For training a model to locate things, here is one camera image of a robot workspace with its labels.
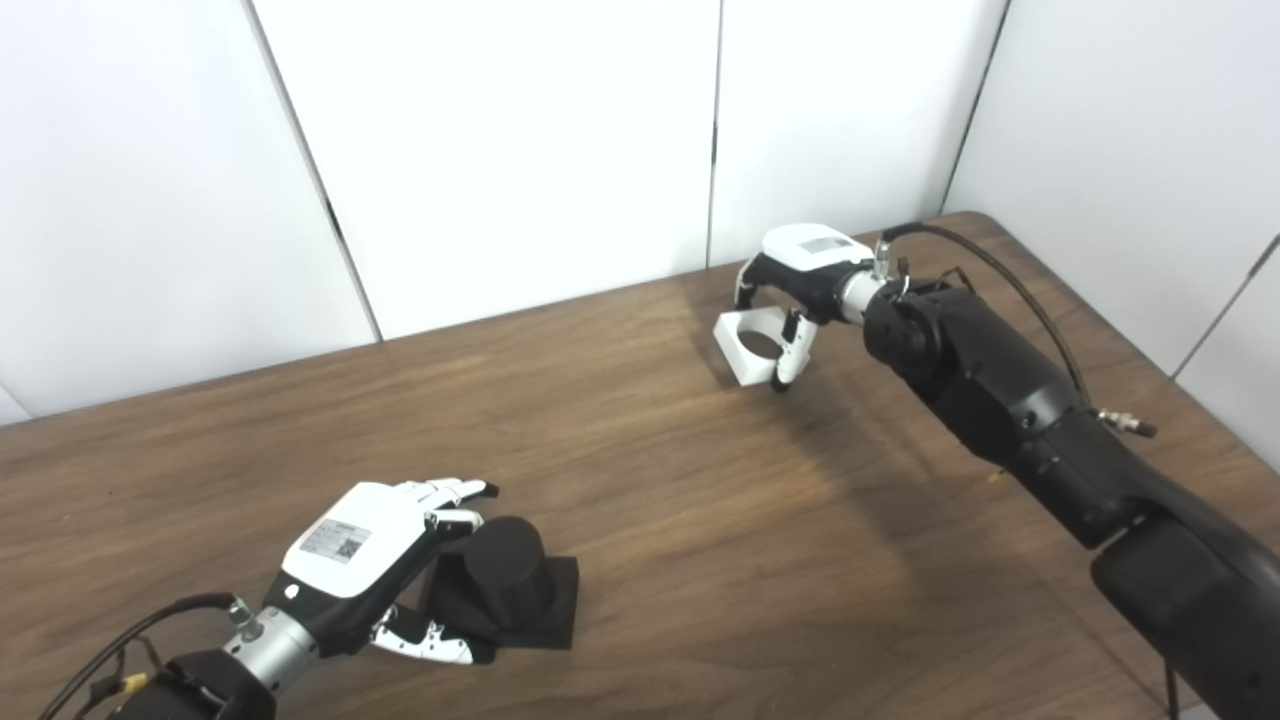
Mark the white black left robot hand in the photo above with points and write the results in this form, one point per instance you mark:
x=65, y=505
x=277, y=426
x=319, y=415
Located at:
x=350, y=540

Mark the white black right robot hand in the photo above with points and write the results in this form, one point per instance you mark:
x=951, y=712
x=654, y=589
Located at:
x=810, y=250

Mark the white square piece with hole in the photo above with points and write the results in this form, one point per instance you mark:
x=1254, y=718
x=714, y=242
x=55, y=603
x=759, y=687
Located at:
x=740, y=355

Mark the black peg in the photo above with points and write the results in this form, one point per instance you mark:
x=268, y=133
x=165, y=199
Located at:
x=505, y=575

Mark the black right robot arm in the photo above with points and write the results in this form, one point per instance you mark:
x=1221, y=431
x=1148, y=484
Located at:
x=1010, y=390

